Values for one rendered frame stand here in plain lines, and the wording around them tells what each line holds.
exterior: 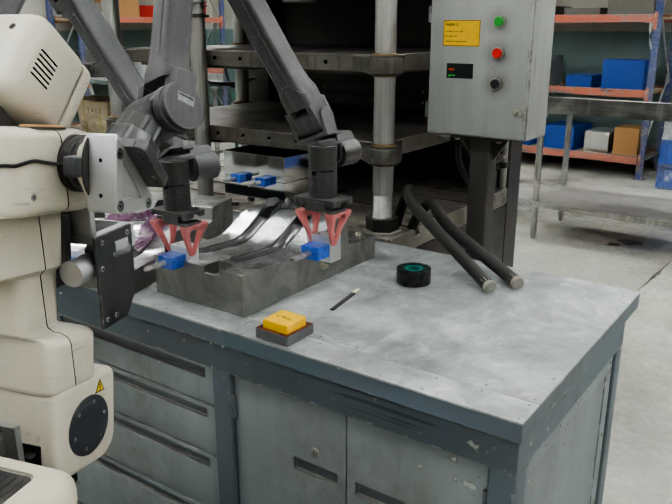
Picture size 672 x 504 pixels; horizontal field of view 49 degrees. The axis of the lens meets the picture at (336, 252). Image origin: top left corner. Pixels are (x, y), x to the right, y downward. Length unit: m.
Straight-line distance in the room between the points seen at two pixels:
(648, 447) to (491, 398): 1.61
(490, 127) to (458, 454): 1.05
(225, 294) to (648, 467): 1.63
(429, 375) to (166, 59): 0.67
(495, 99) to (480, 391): 1.03
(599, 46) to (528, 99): 6.08
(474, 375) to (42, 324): 0.72
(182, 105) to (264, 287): 0.52
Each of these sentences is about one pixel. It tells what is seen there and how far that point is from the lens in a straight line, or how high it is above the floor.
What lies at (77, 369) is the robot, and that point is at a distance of 1.29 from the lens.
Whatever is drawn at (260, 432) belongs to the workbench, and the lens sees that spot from 1.60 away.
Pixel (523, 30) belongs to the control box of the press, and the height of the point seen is 1.36.
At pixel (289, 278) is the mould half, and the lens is 1.61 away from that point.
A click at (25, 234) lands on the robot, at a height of 1.07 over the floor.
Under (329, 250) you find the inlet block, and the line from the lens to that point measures 1.49.
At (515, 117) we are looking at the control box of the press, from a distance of 2.05.
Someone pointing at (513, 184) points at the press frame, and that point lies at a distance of 2.89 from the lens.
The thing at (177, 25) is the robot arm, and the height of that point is 1.37.
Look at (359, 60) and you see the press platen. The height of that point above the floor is 1.27.
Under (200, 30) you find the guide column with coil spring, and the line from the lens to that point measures 2.57.
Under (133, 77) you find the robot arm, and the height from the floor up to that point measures 1.27.
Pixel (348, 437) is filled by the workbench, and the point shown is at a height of 0.62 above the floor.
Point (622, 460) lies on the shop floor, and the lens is 2.69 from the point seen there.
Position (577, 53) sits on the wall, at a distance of 8.19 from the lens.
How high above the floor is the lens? 1.37
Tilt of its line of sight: 17 degrees down
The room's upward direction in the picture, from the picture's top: straight up
